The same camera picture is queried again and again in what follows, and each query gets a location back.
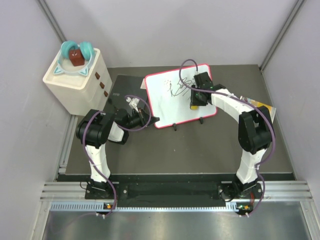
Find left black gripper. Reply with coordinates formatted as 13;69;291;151
124;107;159;131

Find yellow whiteboard eraser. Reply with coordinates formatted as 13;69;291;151
190;105;199;111

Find pink framed whiteboard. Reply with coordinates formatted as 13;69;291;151
144;64;217;129

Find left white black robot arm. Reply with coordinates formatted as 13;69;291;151
76;108;160;200

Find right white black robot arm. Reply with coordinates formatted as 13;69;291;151
190;72;275;198

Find colourful book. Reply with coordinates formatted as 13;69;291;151
240;96;277;122

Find white drawer cabinet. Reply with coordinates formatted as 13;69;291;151
42;48;113;116

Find teal cat ear headphones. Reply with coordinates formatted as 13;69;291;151
53;40;96;77

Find brown cube toy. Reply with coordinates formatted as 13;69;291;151
68;48;85;67

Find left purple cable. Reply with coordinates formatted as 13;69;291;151
82;94;152;218

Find purple cable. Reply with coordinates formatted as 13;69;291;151
82;94;152;218
179;58;277;218

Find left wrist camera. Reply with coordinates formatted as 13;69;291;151
125;97;140;111

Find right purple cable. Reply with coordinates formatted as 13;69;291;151
179;58;277;218

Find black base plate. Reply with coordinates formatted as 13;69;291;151
92;173;262;208

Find white slotted cable duct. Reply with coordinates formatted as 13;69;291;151
49;201;253;213

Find aluminium rail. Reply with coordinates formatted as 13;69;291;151
40;180;313;202

